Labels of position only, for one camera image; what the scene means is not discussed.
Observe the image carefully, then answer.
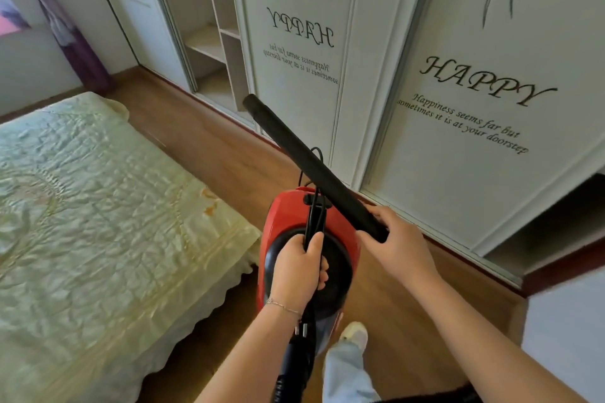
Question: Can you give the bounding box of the person's left hand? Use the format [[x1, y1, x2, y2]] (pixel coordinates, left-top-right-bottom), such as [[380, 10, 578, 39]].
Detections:
[[267, 231, 330, 317]]

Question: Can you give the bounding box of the person's right hand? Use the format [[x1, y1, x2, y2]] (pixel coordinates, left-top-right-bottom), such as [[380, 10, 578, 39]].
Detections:
[[355, 205, 443, 297]]

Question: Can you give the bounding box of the black power cord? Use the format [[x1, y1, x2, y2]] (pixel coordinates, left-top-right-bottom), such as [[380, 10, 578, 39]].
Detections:
[[294, 146, 331, 338]]

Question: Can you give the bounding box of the person's right forearm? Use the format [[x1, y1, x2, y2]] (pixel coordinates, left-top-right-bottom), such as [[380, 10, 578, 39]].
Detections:
[[410, 274, 589, 403]]

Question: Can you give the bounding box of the person's left forearm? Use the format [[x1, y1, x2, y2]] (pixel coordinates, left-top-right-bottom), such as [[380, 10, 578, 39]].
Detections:
[[193, 301, 303, 403]]

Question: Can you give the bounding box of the person's right leg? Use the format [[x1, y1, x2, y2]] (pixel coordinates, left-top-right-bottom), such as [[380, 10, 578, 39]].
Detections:
[[323, 340, 381, 403]]

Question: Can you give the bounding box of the pale green bedspread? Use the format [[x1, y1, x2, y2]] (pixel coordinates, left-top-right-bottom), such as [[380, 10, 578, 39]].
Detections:
[[0, 91, 262, 403]]

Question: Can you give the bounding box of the white wardrobe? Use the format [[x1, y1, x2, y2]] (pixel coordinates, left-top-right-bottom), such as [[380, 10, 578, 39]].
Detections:
[[79, 0, 605, 298]]

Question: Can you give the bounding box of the purple curtain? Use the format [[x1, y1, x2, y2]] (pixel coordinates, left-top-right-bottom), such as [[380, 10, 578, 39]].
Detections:
[[0, 0, 113, 96]]

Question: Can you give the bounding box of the thin silver bracelet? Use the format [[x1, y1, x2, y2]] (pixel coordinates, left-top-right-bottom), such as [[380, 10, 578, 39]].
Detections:
[[264, 297, 303, 316]]

